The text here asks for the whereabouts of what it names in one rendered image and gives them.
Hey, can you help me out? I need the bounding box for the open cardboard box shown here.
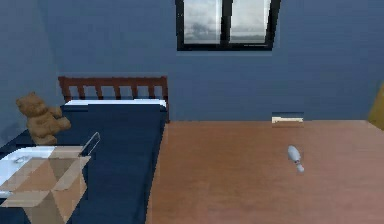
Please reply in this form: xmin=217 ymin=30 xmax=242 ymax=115
xmin=0 ymin=154 xmax=92 ymax=224

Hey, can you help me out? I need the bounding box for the black framed window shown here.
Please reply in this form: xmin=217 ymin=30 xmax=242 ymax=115
xmin=175 ymin=0 xmax=282 ymax=52

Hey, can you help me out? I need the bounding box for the blue bed with wooden headboard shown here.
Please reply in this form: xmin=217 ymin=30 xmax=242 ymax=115
xmin=0 ymin=75 xmax=170 ymax=224

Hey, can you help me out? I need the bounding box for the brown teddy bear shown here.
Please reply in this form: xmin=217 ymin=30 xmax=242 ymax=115
xmin=15 ymin=92 xmax=72 ymax=146

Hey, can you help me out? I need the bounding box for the yellow furniture edge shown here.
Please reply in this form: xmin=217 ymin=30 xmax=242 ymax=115
xmin=367 ymin=83 xmax=384 ymax=131

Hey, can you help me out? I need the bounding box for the white pillow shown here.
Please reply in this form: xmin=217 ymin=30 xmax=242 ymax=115
xmin=64 ymin=98 xmax=167 ymax=108

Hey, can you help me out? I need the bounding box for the grey white bottle shape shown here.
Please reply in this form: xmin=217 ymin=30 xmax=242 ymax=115
xmin=287 ymin=145 xmax=305 ymax=174

